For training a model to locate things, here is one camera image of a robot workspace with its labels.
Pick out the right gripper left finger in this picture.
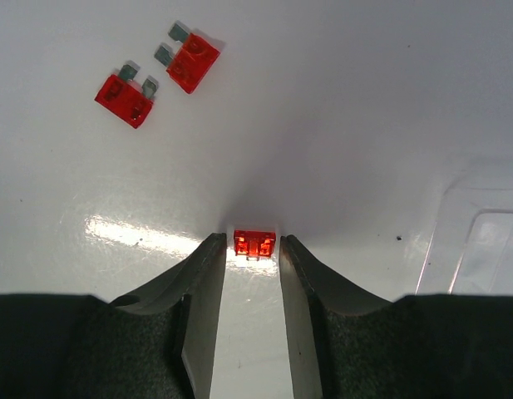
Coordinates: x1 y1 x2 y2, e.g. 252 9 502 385
111 233 227 398

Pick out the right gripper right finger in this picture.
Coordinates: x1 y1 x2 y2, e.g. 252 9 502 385
279 234 390 398

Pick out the red blade fuse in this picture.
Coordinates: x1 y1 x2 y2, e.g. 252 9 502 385
234 229 276 259
94 62 158 129
154 22 220 95

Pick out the clear plastic fuse box cover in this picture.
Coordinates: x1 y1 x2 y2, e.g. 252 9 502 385
416 157 513 296

